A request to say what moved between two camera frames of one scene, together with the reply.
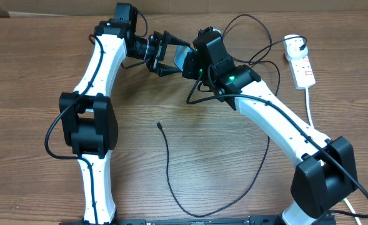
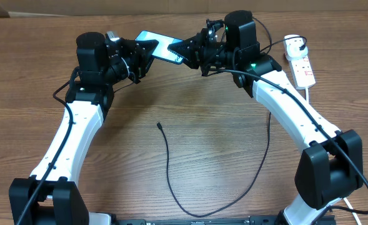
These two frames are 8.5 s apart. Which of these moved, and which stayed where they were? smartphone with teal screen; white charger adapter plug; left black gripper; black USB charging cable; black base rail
Moved: left black gripper; black USB charging cable; smartphone with teal screen
Stayed: white charger adapter plug; black base rail
